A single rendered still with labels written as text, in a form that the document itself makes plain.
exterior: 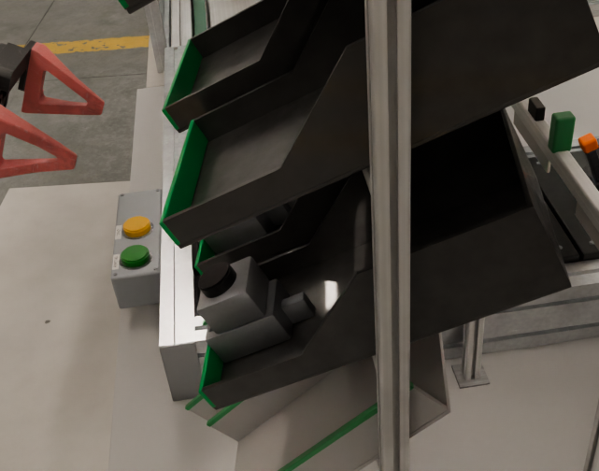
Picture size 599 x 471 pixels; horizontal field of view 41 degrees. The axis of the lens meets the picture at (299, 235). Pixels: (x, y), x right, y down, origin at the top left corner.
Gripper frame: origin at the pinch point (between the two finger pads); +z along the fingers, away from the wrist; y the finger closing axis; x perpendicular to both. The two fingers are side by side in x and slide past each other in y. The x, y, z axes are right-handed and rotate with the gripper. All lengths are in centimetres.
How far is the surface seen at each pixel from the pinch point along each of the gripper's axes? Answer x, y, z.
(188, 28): 36, 106, 3
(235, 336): 3.0, -16.5, 17.3
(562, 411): 21, 6, 63
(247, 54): -11.5, 1.8, 11.7
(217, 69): -9.1, 1.9, 9.7
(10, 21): 181, 356, -98
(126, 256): 34.5, 25.7, 6.4
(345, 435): 5.3, -21.1, 27.4
